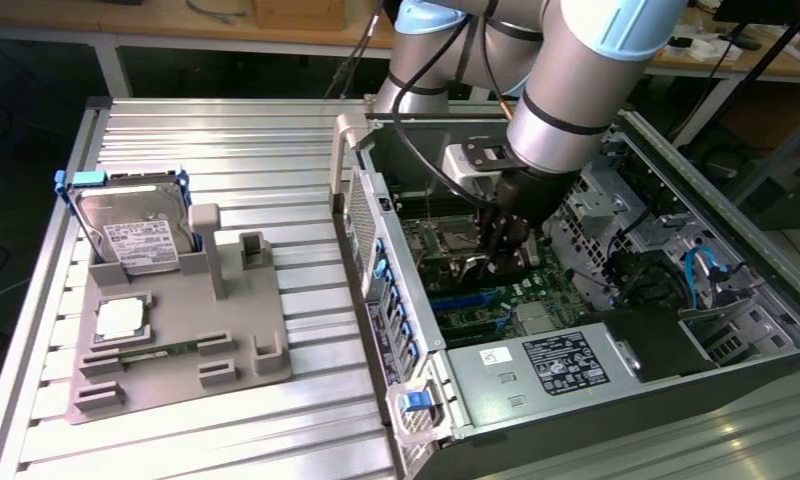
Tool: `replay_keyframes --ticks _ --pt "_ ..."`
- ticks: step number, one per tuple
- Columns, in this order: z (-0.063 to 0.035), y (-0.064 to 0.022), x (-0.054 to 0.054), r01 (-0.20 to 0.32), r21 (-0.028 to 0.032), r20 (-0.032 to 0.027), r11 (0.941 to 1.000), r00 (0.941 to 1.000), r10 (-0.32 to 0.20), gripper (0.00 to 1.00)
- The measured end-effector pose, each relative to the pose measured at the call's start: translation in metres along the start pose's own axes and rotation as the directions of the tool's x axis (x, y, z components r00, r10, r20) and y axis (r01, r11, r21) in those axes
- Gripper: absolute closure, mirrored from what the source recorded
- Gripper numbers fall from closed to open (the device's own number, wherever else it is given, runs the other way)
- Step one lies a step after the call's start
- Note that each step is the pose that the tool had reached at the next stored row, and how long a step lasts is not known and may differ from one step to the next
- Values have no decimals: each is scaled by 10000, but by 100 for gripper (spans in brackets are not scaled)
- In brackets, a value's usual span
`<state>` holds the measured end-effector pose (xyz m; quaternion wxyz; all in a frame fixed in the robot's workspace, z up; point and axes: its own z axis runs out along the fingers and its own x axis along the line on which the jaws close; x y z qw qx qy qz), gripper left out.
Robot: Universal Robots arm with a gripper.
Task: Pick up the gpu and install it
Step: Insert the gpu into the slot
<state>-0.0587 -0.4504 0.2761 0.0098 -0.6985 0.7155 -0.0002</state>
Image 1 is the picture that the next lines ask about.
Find black plastic air shroud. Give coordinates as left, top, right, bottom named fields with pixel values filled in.
left=603, top=309, right=719, bottom=384

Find silver CPU chip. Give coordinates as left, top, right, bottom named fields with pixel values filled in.
left=96, top=299, right=152, bottom=341

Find blue SATA wire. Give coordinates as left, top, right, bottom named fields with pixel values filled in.
left=683, top=247, right=732, bottom=311

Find grey plastic parts rack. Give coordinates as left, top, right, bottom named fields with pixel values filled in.
left=65, top=202, right=294, bottom=426

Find green motherboard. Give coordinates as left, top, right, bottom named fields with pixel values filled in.
left=399, top=199, right=599, bottom=349

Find green RAM stick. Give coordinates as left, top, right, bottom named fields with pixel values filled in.
left=116, top=341, right=201, bottom=359

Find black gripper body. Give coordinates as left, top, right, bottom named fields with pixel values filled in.
left=473, top=167, right=579, bottom=282

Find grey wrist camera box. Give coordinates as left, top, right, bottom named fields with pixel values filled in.
left=439, top=142, right=516, bottom=207

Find hard disk in blue caddy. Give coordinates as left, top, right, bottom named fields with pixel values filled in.
left=53, top=168, right=198, bottom=275

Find wooden desk with clutter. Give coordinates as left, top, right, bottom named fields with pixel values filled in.
left=639, top=0, right=800, bottom=146

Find wooden workbench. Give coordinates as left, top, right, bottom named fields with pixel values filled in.
left=0, top=0, right=401, bottom=99

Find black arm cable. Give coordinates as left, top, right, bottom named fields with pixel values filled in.
left=322, top=0, right=501, bottom=201

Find grey power supply unit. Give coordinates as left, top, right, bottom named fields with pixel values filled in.
left=443, top=322, right=641, bottom=426

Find grey open PC case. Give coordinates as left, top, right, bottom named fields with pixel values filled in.
left=329, top=107, right=800, bottom=480

